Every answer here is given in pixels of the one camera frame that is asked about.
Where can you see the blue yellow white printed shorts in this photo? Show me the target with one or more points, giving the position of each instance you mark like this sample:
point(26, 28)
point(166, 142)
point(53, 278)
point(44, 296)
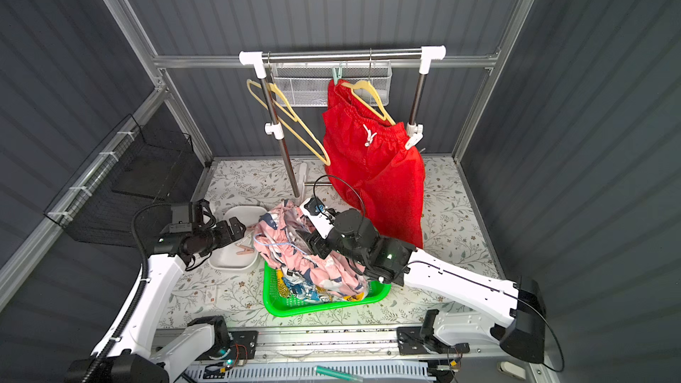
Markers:
point(293, 286)

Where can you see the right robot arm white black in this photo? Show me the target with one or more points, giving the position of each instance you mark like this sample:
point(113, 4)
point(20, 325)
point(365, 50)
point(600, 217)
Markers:
point(510, 313)

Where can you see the steel clothes rack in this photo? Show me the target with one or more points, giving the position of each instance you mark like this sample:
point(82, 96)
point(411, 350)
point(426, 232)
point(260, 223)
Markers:
point(361, 143)

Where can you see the white plastic tray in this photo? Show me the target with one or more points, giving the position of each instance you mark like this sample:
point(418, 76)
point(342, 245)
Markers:
point(225, 259)

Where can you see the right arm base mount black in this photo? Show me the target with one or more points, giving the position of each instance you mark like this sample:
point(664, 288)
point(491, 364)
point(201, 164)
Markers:
point(411, 343)

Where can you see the white clothespin on red shorts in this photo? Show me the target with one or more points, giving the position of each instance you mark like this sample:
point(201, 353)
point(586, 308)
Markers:
point(413, 140)

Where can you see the green marker pen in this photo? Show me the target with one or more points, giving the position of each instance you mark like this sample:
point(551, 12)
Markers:
point(335, 374)

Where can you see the red shorts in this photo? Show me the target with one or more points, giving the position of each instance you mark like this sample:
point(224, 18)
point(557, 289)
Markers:
point(370, 168)

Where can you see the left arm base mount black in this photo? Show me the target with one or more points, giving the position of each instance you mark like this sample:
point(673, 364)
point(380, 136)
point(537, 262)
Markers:
point(241, 347)

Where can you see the white wire mesh basket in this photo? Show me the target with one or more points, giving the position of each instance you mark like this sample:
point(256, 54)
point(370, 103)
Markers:
point(304, 84)

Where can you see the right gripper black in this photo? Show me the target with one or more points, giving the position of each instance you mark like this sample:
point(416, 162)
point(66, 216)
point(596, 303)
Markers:
point(321, 246)

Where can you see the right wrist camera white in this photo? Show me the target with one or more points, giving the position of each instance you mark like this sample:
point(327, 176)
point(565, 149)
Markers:
point(316, 211)

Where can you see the pink navy patterned shorts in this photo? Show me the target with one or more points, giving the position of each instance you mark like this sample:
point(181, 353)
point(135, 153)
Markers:
point(335, 273)

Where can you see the light blue wire hanger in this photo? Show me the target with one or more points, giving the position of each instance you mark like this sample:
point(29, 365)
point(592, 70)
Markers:
point(273, 244)

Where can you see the pink clothespin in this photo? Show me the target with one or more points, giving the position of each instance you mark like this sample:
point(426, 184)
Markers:
point(245, 250)

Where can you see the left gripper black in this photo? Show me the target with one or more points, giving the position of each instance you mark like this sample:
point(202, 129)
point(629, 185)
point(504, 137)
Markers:
point(221, 230)

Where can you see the yellow hanger of printed shorts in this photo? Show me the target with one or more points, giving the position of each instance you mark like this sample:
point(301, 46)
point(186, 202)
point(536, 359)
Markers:
point(287, 117)

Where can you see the black wire wall basket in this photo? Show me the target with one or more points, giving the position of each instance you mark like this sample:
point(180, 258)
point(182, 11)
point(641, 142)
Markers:
point(149, 166)

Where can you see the green clothespin on rack top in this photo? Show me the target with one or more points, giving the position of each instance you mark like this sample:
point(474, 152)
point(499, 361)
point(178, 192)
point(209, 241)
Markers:
point(337, 74)

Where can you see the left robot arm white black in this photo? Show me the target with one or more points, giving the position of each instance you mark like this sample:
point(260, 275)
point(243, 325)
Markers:
point(125, 353)

